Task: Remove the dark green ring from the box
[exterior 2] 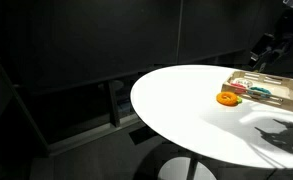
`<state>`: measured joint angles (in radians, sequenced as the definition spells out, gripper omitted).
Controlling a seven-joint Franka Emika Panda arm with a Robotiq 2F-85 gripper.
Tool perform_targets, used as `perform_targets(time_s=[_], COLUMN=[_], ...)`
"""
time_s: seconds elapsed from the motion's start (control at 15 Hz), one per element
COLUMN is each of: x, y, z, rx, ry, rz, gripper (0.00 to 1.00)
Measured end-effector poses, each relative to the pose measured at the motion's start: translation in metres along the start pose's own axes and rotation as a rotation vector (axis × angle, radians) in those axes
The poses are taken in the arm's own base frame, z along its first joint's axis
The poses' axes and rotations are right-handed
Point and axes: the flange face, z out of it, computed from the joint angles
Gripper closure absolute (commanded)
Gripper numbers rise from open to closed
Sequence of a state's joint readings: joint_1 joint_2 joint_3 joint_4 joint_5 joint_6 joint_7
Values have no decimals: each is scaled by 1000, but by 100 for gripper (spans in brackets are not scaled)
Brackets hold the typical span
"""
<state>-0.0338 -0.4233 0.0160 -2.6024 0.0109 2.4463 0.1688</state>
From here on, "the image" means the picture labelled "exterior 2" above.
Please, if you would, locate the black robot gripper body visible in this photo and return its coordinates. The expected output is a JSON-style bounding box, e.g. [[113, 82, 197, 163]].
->
[[248, 34, 293, 72]]

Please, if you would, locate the dark teal ring toy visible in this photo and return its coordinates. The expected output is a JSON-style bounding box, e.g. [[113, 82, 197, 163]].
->
[[247, 87, 271, 98]]

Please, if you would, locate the wooden slatted crate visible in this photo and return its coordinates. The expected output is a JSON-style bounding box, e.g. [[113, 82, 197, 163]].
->
[[222, 70, 293, 112]]

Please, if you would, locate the clear plastic ring toy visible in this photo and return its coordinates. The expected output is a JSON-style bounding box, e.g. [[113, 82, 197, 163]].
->
[[233, 78, 253, 88]]

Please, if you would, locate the red ring toy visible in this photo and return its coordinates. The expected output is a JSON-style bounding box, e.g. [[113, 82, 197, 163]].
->
[[232, 83, 246, 94]]

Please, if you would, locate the light green ring toy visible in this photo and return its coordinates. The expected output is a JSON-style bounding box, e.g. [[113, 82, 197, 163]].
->
[[237, 96, 242, 104]]

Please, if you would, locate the orange ring toy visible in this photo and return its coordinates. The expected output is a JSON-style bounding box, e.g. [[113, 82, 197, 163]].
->
[[216, 91, 238, 106]]

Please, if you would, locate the white table pedestal base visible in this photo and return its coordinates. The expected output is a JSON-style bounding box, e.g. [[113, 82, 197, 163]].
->
[[157, 157, 217, 180]]

